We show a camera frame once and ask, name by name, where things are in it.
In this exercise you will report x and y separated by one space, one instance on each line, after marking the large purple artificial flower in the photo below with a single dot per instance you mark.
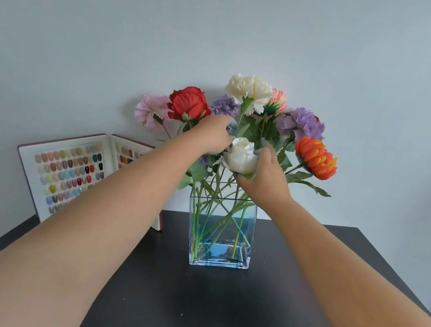
302 124

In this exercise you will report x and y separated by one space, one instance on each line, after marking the pink peach artificial flower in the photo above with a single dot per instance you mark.
278 101

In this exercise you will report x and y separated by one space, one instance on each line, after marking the small purple artificial flower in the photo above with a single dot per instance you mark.
225 106

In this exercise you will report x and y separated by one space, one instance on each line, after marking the white artificial rose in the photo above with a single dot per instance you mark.
240 157

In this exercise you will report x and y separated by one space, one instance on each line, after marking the person's left hand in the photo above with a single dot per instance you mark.
210 133

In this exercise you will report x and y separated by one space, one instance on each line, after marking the open nail colour sample book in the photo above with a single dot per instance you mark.
64 175

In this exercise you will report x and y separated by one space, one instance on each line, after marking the pink artificial carnation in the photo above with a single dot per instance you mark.
150 110

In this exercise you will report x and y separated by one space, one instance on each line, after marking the person's left forearm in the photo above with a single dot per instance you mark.
81 226

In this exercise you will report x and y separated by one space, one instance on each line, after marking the red artificial rose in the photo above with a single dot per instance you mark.
188 102

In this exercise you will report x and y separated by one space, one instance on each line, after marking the cream artificial carnation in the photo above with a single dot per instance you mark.
249 87

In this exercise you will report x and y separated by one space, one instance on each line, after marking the person's right forearm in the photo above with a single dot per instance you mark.
357 295

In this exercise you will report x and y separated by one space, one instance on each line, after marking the person's right hand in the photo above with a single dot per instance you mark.
269 179

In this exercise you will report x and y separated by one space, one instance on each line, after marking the person's right thumb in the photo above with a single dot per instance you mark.
244 180

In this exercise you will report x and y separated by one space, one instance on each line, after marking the rectangular clear glass vase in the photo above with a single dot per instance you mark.
219 246

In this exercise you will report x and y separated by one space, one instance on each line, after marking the orange artificial chrysanthemum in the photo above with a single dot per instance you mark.
315 158

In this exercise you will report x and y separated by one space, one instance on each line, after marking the person's left fingers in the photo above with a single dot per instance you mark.
231 135

